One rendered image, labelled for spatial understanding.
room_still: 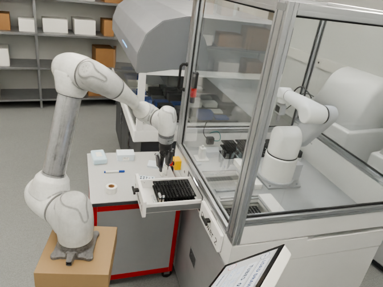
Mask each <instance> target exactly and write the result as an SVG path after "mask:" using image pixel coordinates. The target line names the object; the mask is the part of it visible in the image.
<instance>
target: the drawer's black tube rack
mask: <svg viewBox="0 0 383 287"><path fill-rule="evenodd" d="M156 183H157V185H158V190H159V191H160V193H161V197H162V196H163V195H164V196H165V197H164V198H163V197H162V199H161V202H162V200H163V199H164V202H172V201H179V200H194V199H195V196H196V194H195V192H194V190H193V188H192V186H191V184H190V182H189V180H188V179H180V180H169V181H156ZM176 183H177V184H176ZM152 187H153V190H154V193H155V196H156V199H157V202H159V201H158V196H157V193H156V190H155V188H154V185H152Z"/></svg>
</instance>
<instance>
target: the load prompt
mask: <svg viewBox="0 0 383 287"><path fill-rule="evenodd" d="M270 258H271V257H269V258H266V259H263V260H260V262H259V263H258V264H257V266H256V268H255V269H254V271H253V272H252V274H251V276H250V277H249V278H248V280H247V281H246V283H245V285H244V286H243V287H253V286H254V284H255V283H256V281H257V279H258V278H259V276H260V274H261V273H262V271H263V270H264V268H265V266H266V265H267V263H268V261H269V259H270Z"/></svg>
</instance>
